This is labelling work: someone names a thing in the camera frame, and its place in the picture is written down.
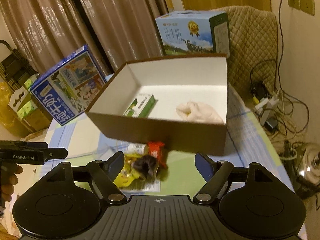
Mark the plaid tablecloth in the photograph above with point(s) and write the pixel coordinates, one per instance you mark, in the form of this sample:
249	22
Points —
168	214

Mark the white pill bottle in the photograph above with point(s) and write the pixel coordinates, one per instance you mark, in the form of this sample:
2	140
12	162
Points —
141	149

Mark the green white medicine box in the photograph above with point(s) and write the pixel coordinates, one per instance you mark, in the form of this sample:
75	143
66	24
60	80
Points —
141	106

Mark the person's left hand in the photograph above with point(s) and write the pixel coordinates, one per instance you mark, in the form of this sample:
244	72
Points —
9	179

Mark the beige quilted chair cover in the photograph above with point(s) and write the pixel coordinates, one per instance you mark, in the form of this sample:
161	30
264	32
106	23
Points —
254	48

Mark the red candy wrapper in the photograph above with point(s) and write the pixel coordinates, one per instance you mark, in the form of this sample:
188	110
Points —
158	151

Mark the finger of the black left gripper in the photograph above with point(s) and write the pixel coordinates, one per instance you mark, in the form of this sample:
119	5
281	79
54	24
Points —
55	153
23	145

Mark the dark blue milk carton box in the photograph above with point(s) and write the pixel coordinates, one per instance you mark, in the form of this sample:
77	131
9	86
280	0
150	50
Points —
68	88

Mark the power strip with adapters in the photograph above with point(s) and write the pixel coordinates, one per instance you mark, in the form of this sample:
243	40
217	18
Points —
265	106

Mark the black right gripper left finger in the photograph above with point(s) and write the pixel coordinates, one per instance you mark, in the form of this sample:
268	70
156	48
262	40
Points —
103	174

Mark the yellow snack packet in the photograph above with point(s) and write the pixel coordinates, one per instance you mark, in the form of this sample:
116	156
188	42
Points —
128	174

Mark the light blue cow milk box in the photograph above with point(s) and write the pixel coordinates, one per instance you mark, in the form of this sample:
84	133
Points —
194	32

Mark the brown curtain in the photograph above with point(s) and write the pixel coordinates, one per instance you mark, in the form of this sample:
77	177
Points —
116	31

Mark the black folding rack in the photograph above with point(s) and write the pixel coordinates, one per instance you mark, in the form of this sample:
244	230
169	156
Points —
16	68

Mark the steel kettle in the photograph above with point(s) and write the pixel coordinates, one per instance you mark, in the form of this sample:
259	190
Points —
303	169

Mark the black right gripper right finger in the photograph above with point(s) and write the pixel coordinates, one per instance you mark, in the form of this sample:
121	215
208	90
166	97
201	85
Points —
216	176

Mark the yellow plastic bag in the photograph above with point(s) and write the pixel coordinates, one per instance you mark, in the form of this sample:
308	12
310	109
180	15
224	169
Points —
9	119

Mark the dark hair scrunchie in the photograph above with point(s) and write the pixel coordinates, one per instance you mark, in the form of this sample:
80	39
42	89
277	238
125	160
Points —
147	165

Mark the brown cardboard box white inside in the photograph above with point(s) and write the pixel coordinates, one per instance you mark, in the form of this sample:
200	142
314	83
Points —
172	80

